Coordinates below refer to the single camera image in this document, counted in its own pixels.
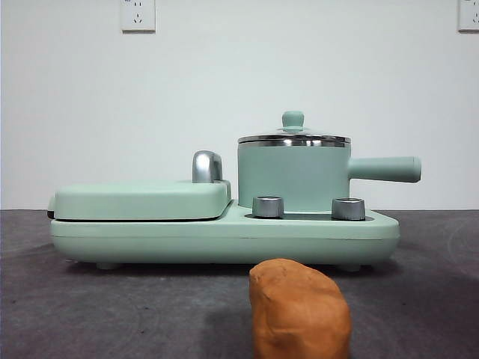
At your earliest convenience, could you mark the glass lid with green knob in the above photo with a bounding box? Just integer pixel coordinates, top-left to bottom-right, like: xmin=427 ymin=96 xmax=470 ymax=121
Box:
xmin=238 ymin=110 xmax=351 ymax=144

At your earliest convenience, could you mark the brown potato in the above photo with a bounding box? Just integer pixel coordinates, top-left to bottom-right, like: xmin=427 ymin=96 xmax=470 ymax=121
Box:
xmin=248 ymin=257 xmax=353 ymax=359

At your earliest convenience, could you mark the silver control knob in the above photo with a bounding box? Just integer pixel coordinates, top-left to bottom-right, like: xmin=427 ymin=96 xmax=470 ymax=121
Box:
xmin=252 ymin=194 xmax=285 ymax=218
xmin=332 ymin=197 xmax=366 ymax=221

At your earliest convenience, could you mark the green breakfast machine base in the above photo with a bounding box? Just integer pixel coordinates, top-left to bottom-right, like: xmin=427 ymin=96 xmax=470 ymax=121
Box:
xmin=50 ymin=197 xmax=400 ymax=271

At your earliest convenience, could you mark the green griddle cover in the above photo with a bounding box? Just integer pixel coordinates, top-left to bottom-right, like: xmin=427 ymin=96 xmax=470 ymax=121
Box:
xmin=47 ymin=178 xmax=233 ymax=224

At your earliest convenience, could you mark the chrome cover handle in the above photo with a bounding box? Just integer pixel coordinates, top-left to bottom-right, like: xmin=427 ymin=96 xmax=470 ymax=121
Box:
xmin=192 ymin=150 xmax=225 ymax=185

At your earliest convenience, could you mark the green pot with side handle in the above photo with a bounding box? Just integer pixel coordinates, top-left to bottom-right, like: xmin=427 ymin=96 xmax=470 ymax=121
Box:
xmin=237 ymin=140 xmax=423 ymax=210

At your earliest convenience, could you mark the white wall socket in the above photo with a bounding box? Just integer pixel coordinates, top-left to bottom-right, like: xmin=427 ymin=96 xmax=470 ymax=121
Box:
xmin=120 ymin=0 xmax=156 ymax=33
xmin=458 ymin=0 xmax=479 ymax=33

